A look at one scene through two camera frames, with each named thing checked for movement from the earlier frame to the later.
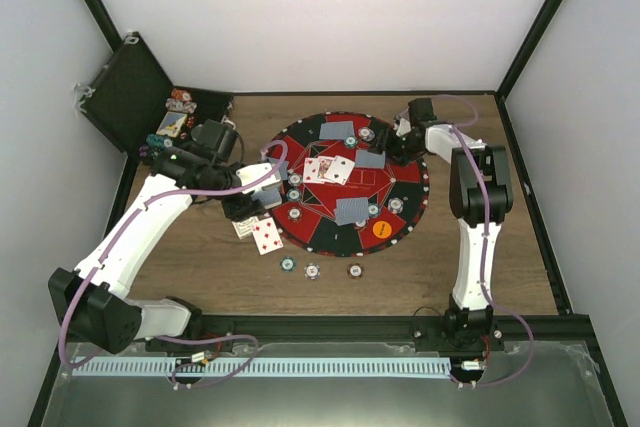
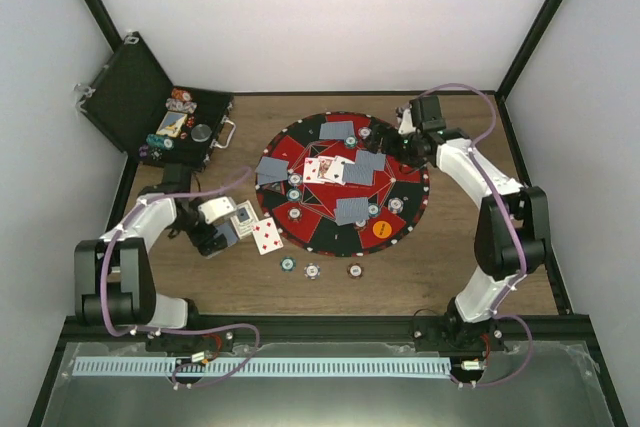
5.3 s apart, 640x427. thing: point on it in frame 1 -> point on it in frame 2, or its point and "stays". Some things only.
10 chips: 294,179 stays
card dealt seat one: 351,212 stays
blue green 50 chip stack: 287,264 stays
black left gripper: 243,209 -> 212,246
